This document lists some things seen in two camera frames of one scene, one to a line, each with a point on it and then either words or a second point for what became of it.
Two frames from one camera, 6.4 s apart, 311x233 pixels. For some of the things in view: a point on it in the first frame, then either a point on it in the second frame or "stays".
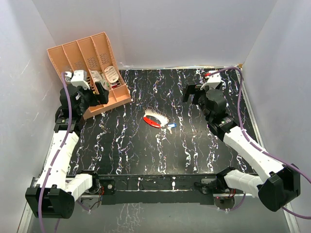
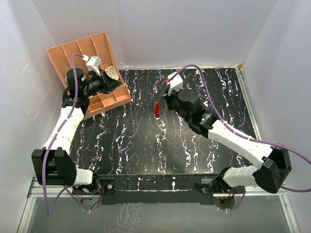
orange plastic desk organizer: (95, 53) stays
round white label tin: (112, 74) stays
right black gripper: (192, 89) to (168, 98)
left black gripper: (100, 98) to (108, 84)
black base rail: (157, 189) stays
